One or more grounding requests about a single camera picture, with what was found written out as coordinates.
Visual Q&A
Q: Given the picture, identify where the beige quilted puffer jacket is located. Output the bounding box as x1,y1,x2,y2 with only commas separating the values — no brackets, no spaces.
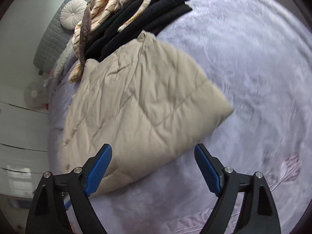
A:
60,31,233,194

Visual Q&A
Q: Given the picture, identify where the round white tufted cushion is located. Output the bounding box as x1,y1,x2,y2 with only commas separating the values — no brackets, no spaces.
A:
60,0,87,30

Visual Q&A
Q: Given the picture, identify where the white desk fan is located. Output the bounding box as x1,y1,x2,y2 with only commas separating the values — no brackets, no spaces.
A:
23,81,49,109

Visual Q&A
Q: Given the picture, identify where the black folded garment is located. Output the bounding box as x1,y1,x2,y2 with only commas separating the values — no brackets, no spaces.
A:
85,0,191,62

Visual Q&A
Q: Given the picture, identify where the lavender embossed bed blanket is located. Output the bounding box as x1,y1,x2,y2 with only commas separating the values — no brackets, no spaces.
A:
91,0,311,233

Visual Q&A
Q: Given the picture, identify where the grey quilted headboard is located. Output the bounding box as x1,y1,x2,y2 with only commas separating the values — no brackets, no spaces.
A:
33,0,89,75

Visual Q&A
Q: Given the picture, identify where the brown knit scarf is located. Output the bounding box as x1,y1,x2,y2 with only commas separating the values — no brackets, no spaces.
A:
79,3,91,68

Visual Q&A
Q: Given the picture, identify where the white drawer cabinet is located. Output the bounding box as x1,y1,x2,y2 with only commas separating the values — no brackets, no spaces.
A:
0,85,49,198

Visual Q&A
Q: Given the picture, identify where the cream striped knit garment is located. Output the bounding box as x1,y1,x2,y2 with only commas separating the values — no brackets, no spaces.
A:
68,0,152,83

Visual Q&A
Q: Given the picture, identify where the white fluffy pillow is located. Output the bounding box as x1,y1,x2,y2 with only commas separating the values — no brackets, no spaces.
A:
53,40,75,79

